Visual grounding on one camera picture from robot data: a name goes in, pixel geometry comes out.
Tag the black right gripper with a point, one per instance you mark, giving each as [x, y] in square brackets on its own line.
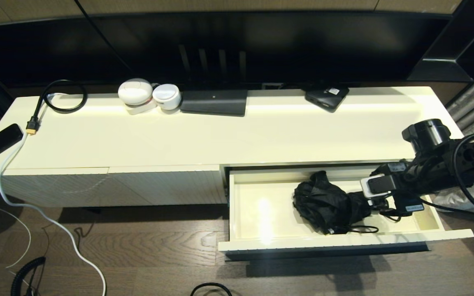
[407, 201]

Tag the black umbrella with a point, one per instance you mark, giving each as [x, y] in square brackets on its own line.
[327, 205]

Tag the white fluted drawer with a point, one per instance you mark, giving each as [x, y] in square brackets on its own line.
[261, 209]

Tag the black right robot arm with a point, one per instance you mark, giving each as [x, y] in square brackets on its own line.
[447, 164]

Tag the white TV cabinet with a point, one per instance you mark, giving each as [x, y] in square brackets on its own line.
[159, 139]

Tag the small black box white label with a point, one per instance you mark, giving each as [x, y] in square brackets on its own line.
[325, 98]

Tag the black flat set-top box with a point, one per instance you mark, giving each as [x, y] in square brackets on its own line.
[214, 102]

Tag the black television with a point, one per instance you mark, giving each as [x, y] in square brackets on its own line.
[261, 41]

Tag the small white round device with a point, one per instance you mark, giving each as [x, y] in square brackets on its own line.
[166, 95]

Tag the large white round device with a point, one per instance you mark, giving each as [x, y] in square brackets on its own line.
[135, 92]

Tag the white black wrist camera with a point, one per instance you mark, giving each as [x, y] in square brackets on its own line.
[379, 186]

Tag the black wall shelf unit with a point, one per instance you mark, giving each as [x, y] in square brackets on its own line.
[447, 65]

